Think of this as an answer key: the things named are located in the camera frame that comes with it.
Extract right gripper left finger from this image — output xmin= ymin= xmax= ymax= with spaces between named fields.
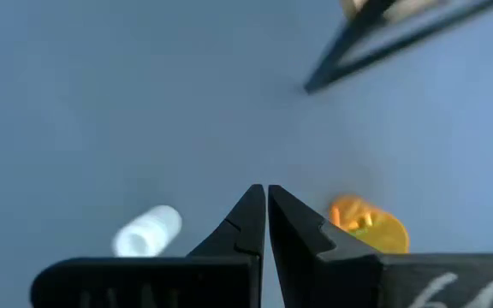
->
xmin=30 ymin=184 xmax=267 ymax=308

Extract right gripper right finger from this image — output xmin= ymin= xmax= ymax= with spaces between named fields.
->
xmin=267 ymin=184 xmax=493 ymax=308

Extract amber pill bottle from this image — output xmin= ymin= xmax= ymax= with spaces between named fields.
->
xmin=328 ymin=194 xmax=411 ymax=257

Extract small white plastic bottle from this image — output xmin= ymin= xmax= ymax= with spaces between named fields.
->
xmin=111 ymin=204 xmax=183 ymax=258

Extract wooden shelf black metal legs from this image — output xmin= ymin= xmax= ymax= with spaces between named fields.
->
xmin=302 ymin=0 xmax=493 ymax=95

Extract blue-grey table mat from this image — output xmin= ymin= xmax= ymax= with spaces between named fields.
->
xmin=0 ymin=0 xmax=493 ymax=308

